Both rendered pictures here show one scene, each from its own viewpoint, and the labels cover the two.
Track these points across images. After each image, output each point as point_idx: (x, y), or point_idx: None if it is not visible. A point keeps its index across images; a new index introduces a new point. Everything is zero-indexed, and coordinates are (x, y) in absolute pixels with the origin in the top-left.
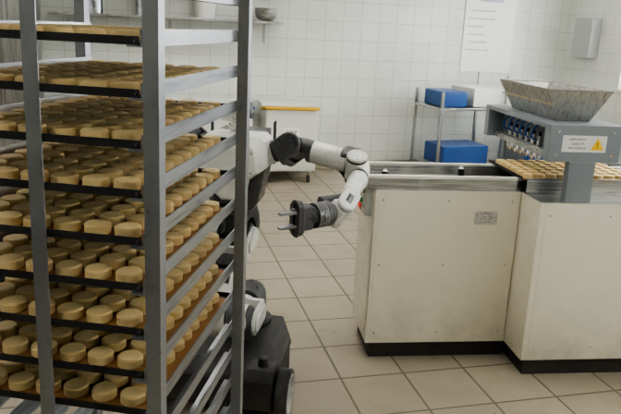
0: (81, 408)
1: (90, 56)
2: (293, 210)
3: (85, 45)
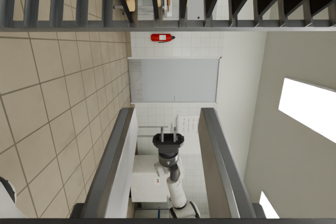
0: None
1: (313, 23)
2: (255, 203)
3: (320, 19)
